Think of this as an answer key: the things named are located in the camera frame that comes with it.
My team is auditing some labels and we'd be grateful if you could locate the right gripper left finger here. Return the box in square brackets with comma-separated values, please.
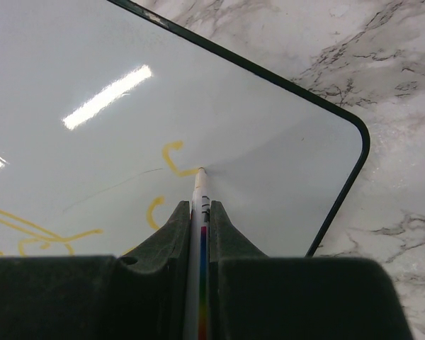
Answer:
[0, 201, 191, 339]

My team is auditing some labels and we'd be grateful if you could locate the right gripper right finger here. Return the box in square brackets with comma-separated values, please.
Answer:
[209, 201, 412, 339]

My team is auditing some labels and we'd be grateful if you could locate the black framed whiteboard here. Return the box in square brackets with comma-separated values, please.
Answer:
[0, 1, 370, 256]

